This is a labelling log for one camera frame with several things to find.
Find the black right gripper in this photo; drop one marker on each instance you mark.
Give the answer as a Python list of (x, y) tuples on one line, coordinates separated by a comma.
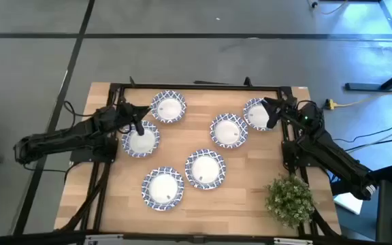
[(284, 105)]

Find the blue patterned white paper bowl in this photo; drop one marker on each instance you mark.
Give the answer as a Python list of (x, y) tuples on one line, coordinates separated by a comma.
[(163, 188), (205, 169), (168, 108), (255, 115), (143, 144), (227, 132)]

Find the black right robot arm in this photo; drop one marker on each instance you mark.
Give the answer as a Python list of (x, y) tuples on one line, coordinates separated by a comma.
[(335, 156)]

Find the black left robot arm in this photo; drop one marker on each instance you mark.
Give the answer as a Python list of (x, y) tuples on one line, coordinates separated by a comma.
[(63, 136)]

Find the yellow power plug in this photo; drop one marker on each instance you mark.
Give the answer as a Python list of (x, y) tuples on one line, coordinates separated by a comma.
[(331, 104)]

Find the white paper sheet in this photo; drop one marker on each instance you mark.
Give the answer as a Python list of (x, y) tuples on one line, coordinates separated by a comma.
[(349, 203)]

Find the small green artificial plant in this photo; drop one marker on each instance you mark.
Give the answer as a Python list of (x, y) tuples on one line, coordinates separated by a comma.
[(289, 200)]

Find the silver metal bracket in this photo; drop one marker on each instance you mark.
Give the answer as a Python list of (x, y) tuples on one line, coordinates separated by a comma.
[(104, 240), (293, 241)]

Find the black metal bar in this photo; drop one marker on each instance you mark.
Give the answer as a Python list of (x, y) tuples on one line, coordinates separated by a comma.
[(388, 171)]

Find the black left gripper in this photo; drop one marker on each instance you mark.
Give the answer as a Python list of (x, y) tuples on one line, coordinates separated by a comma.
[(122, 110)]

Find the black desk leg foot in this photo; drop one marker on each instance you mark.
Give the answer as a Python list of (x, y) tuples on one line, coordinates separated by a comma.
[(362, 86)]

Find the black frame crossbar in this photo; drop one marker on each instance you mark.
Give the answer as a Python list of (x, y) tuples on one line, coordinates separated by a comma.
[(46, 238)]

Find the black aluminium table frame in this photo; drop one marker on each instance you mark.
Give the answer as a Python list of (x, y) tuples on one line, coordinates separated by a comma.
[(199, 87)]

